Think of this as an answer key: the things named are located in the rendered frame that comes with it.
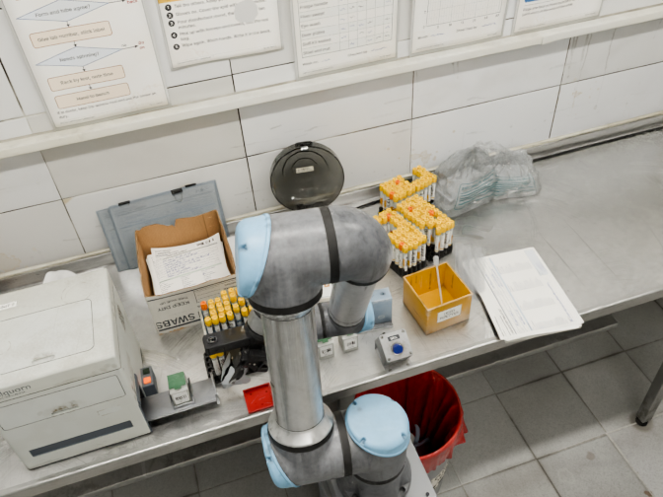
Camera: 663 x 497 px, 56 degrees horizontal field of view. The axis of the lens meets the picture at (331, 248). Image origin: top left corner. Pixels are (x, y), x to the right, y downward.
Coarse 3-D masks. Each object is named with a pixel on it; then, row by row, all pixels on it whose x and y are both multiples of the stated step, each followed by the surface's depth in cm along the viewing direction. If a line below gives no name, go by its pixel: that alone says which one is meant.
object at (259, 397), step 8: (264, 384) 154; (248, 392) 154; (256, 392) 153; (264, 392) 153; (248, 400) 152; (256, 400) 152; (264, 400) 152; (272, 400) 152; (248, 408) 150; (256, 408) 150; (264, 408) 150
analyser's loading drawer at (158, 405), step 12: (192, 384) 152; (204, 384) 152; (156, 396) 150; (168, 396) 150; (192, 396) 146; (204, 396) 149; (216, 396) 148; (144, 408) 147; (156, 408) 147; (168, 408) 147; (180, 408) 147
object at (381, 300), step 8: (384, 288) 163; (376, 296) 161; (384, 296) 161; (376, 304) 161; (384, 304) 162; (376, 312) 163; (384, 312) 164; (376, 320) 165; (384, 320) 166; (376, 328) 165; (384, 328) 166
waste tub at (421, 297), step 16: (416, 272) 167; (432, 272) 169; (448, 272) 169; (416, 288) 171; (432, 288) 174; (448, 288) 173; (464, 288) 163; (416, 304) 163; (432, 304) 171; (448, 304) 159; (464, 304) 162; (416, 320) 167; (432, 320) 161; (448, 320) 164
